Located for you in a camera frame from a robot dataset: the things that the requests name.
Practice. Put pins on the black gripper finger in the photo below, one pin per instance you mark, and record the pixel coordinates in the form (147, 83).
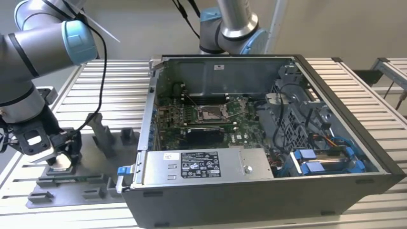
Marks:
(51, 160)
(75, 152)

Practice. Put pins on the silver CPU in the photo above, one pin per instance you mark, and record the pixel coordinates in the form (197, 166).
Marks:
(63, 161)

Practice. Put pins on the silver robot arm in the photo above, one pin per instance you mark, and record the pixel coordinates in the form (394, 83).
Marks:
(41, 47)

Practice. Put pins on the black RAM slot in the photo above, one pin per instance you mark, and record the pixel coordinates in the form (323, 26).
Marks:
(207, 96)
(207, 123)

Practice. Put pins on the CPU socket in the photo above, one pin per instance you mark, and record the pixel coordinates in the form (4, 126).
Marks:
(209, 116)

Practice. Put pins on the grey plastic parts rack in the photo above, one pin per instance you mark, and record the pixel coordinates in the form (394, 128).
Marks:
(88, 157)

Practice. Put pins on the green RAM stick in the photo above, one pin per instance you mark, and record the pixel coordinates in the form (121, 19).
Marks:
(87, 178)

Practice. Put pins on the blue plastic latch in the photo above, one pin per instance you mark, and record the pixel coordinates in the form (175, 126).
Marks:
(123, 170)

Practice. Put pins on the white zip tie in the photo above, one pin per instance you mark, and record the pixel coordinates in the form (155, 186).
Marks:
(104, 31)

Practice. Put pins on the black graphics card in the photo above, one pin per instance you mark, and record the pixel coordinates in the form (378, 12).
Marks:
(203, 137)

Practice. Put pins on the metal locking lever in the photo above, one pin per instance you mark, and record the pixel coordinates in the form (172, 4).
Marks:
(192, 99)

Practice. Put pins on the green motherboard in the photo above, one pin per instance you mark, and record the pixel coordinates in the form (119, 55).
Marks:
(244, 124)

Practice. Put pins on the silver power supply unit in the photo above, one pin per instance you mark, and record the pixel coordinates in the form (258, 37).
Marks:
(251, 157)

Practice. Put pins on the dark grey PC case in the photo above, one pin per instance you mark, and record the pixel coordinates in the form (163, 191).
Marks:
(238, 205)

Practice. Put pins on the grey metal drive cage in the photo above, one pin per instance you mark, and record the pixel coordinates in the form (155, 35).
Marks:
(295, 128)

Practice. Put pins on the blue disk carrier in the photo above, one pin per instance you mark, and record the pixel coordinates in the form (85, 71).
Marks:
(304, 153)
(312, 167)

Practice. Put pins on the black square bracket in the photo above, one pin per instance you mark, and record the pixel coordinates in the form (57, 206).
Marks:
(367, 76)

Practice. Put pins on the aluminium table frame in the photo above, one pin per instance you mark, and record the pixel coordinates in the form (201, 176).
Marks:
(388, 69)

